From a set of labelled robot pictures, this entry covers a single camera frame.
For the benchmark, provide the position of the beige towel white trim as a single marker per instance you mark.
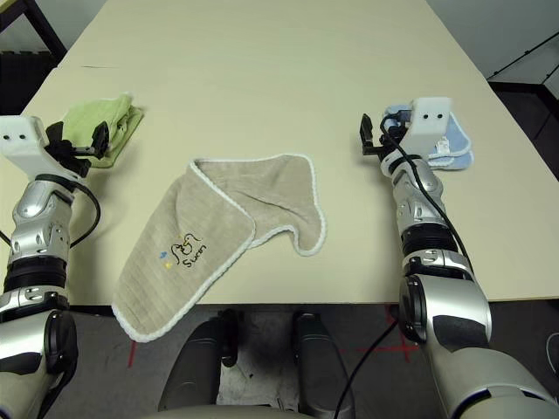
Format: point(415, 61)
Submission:
point(271, 192)

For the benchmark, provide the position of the blue folded towel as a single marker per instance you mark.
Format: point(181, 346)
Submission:
point(460, 139)

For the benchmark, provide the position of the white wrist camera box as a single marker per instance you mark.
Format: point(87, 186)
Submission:
point(430, 122)
point(22, 139)

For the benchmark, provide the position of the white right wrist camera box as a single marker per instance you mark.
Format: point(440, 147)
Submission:
point(430, 122)

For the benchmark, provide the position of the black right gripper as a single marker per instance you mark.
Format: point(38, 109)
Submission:
point(393, 148)

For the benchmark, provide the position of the grey robot right leg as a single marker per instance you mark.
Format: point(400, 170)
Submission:
point(319, 362)

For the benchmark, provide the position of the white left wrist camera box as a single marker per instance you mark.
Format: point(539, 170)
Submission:
point(22, 139)

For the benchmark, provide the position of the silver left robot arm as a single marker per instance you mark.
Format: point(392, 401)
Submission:
point(37, 214)

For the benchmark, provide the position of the green folded towel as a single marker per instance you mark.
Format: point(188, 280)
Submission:
point(87, 118)

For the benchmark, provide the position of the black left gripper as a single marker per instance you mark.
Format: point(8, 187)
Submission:
point(72, 159)

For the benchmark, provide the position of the black foam floor mat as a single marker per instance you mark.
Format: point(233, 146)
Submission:
point(17, 78)

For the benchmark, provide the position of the black metal frame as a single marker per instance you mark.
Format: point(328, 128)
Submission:
point(52, 30)

